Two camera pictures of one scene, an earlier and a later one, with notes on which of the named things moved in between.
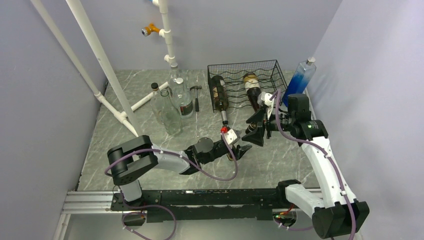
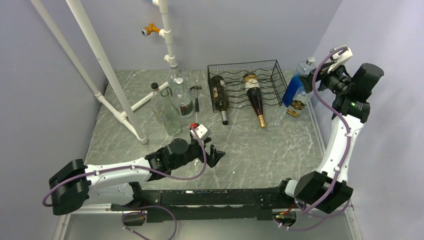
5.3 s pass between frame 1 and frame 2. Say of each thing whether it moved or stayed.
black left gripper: moved
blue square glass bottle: stayed
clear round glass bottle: stayed
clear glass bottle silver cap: stayed
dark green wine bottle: stayed
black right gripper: moved
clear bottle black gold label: stayed
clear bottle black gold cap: moved
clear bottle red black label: stayed
